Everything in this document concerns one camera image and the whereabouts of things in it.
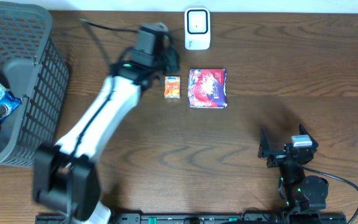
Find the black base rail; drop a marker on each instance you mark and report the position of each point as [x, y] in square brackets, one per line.
[135, 218]

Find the grey plastic basket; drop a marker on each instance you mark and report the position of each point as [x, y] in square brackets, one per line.
[32, 67]

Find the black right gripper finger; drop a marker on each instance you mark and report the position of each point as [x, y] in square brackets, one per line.
[303, 131]
[264, 146]

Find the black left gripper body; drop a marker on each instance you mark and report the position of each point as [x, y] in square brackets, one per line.
[171, 58]

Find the white barcode scanner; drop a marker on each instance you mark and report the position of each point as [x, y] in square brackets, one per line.
[197, 28]

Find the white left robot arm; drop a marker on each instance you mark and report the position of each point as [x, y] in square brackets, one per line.
[65, 174]

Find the orange tissue pack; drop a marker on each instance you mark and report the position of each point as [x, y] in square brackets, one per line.
[172, 87]

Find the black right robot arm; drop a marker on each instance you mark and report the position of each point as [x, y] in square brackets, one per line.
[303, 193]

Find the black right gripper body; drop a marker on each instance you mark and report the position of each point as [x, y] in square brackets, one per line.
[277, 158]

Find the red purple pad pack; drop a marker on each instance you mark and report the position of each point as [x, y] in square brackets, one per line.
[207, 88]

